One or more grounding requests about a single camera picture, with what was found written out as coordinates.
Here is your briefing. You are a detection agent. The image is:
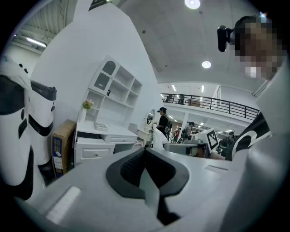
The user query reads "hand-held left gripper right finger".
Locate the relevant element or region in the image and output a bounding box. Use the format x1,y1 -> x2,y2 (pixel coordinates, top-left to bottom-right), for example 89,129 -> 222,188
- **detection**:
145,147 -> 237,232

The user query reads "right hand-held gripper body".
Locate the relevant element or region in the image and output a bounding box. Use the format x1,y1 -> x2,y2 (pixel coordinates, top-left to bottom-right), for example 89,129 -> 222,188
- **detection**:
163,128 -> 219,159

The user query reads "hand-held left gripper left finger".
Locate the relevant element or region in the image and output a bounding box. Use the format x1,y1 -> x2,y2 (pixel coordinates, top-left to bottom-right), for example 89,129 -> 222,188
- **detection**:
28,147 -> 164,232

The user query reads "white desk drawer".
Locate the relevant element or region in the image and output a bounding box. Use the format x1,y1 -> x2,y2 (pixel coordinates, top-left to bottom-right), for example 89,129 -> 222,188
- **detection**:
76,137 -> 116,164

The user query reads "person's right forearm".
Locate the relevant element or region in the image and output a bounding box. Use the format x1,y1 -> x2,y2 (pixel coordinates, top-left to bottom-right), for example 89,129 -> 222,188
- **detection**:
210,152 -> 227,161

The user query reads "white shallow drawer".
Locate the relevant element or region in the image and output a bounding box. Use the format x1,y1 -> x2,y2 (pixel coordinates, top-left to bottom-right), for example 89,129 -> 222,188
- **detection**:
101,133 -> 138,145

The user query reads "black balcony railing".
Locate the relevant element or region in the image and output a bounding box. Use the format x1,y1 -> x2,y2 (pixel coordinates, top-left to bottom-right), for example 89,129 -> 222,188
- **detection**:
160,92 -> 261,122

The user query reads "brown cardboard box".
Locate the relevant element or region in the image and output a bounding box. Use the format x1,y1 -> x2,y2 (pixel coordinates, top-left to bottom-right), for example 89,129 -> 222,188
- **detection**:
51,119 -> 77,179

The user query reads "white cloth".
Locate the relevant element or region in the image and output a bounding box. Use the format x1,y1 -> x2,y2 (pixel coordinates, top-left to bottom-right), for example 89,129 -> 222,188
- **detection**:
152,125 -> 169,150

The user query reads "flat grey box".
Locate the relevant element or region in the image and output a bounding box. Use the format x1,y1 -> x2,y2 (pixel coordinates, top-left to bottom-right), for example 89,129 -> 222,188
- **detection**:
94,122 -> 109,132

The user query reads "white desk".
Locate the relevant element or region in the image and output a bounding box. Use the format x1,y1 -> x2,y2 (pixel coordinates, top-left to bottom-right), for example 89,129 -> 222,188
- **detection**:
73,121 -> 139,167

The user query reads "white vanity mirror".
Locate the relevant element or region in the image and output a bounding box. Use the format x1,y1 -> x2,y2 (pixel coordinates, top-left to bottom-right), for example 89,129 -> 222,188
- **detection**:
142,108 -> 156,131

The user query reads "person's white printed shirt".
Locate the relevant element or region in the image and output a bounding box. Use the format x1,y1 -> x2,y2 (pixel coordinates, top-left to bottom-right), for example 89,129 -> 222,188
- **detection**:
225,63 -> 290,162

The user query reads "pink green flower bouquet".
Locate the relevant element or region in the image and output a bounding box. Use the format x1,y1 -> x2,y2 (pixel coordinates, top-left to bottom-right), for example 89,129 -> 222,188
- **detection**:
82,99 -> 95,111

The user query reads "white hutch shelf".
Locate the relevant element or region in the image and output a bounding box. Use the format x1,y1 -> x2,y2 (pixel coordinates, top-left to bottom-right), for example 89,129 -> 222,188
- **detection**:
77,55 -> 143,127

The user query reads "large white black robot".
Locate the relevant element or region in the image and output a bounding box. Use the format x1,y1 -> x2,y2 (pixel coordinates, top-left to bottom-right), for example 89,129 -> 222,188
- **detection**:
0,54 -> 34,201

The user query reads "person's head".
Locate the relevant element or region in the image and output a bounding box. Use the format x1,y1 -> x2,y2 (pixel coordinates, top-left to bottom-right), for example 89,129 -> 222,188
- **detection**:
233,15 -> 284,80

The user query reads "black head-worn camera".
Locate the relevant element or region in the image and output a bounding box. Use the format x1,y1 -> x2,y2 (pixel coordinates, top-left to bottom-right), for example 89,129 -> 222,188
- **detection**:
217,24 -> 234,53

